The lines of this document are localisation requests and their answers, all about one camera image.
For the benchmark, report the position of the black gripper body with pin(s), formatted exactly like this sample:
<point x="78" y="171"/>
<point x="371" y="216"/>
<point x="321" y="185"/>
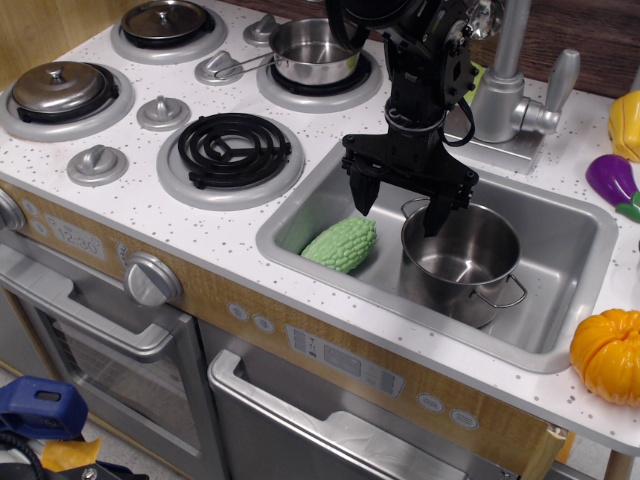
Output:
<point x="416" y="162"/>

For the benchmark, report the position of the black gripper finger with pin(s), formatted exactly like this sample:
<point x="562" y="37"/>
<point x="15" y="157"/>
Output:
<point x="436" y="214"/>
<point x="364" y="190"/>

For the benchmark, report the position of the steel pot with handles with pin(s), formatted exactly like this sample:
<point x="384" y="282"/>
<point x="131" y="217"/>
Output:
<point x="466" y="271"/>

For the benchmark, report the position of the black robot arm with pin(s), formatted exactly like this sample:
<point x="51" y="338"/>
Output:
<point x="427" y="55"/>

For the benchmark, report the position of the green bitter melon toy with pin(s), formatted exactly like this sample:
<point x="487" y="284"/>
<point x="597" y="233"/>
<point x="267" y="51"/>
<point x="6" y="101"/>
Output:
<point x="344" y="245"/>

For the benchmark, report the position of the silver toy faucet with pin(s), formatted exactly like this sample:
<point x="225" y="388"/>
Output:
<point x="510" y="127"/>

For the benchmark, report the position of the black coil burner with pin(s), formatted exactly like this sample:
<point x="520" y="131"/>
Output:
<point x="233" y="150"/>

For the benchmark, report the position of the purple eggplant toy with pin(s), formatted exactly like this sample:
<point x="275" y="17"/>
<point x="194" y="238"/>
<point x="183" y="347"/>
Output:
<point x="611" y="177"/>

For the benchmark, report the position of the grey stove knob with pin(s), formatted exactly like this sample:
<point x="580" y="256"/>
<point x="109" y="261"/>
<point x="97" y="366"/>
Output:
<point x="258" y="33"/>
<point x="217" y="67"/>
<point x="97" y="166"/>
<point x="163" y="114"/>

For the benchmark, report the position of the yellow pepper toy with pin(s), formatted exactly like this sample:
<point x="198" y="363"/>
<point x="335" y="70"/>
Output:
<point x="623" y="126"/>

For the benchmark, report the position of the orange pumpkin toy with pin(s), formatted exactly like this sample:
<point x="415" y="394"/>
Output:
<point x="604" y="352"/>

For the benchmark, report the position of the silver oven knob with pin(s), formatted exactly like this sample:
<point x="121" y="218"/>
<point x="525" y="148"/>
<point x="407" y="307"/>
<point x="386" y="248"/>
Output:
<point x="149" y="282"/>
<point x="12" y="217"/>

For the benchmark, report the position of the toy dishwasher door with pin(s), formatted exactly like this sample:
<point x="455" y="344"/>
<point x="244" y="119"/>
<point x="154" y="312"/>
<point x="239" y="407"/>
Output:
<point x="319" y="412"/>

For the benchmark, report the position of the steel lid rear burner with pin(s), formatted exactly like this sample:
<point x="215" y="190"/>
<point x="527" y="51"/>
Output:
<point x="164" y="20"/>

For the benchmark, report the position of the steel lid burner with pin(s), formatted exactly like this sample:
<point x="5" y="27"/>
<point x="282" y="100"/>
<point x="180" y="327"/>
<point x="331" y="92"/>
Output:
<point x="62" y="91"/>
<point x="164" y="20"/>

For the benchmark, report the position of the toy oven door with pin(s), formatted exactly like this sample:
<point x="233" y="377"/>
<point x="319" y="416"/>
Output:
<point x="140" y="370"/>

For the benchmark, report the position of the steel lid left burner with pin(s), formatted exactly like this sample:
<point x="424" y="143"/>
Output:
<point x="62" y="91"/>

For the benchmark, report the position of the blue clamp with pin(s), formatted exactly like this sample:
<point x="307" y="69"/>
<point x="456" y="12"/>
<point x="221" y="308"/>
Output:
<point x="43" y="409"/>

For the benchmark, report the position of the yellow tape piece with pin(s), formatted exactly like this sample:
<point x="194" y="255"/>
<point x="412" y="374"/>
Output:
<point x="61" y="455"/>

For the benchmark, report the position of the steel saucepan with handle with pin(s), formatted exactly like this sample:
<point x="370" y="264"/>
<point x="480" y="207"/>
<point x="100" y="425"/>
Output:
<point x="303" y="52"/>

